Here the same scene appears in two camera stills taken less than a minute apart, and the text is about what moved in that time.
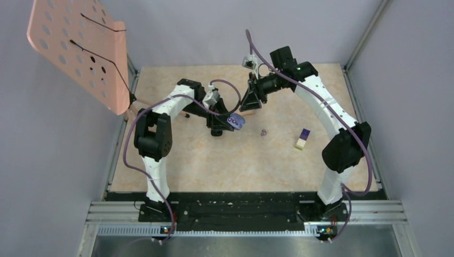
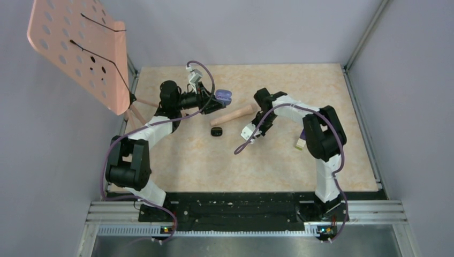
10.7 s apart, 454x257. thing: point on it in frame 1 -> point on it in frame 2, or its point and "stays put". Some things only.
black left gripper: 217,116 -> 203,96
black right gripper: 254,94 -> 264,131
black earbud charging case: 216,133 stays put
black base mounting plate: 235,211 stays put
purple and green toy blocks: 303,138 stays put
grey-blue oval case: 236,121 -> 225,96
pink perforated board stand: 81,37 stays put
